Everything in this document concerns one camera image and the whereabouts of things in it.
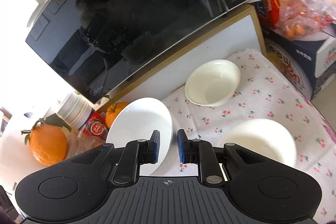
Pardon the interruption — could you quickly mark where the stack of white cups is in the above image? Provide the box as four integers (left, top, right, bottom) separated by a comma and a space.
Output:
56, 92, 93, 130

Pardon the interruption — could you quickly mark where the glass jar of small fruits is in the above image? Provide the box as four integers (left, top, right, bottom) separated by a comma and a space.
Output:
66, 132, 108, 159

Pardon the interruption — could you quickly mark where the cream bowl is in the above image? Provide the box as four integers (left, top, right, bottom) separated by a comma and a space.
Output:
185, 59, 241, 107
219, 118, 298, 169

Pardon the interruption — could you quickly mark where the cherry print tablecloth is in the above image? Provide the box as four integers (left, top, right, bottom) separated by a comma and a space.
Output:
138, 48, 336, 224

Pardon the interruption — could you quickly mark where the black microwave oven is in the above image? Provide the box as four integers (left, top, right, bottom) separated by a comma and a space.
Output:
25, 0, 260, 105

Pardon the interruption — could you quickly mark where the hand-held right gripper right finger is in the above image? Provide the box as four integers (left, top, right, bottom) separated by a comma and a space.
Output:
177, 129, 266, 184

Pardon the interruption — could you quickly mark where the white plate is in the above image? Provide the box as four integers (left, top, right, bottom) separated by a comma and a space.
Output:
106, 97, 173, 176

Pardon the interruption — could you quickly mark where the person's dark coat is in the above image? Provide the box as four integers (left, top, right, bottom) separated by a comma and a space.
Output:
0, 183, 20, 224

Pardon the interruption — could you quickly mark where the white wood-trimmed stand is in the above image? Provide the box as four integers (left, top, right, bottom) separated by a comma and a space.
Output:
98, 4, 267, 111

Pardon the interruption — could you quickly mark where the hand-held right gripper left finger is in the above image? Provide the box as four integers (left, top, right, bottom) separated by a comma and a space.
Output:
67, 130, 161, 186

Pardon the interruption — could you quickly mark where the red label container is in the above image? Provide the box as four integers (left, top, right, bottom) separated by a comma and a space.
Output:
83, 111, 109, 141

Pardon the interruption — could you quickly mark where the plastic bag of kumquats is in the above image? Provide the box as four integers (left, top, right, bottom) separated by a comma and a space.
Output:
274, 0, 336, 41

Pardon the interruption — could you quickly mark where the dark blue and white box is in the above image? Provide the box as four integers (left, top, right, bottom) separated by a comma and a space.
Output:
264, 27, 336, 101

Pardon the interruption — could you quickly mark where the large orange with leaves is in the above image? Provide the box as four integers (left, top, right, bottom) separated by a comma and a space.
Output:
21, 119, 72, 167

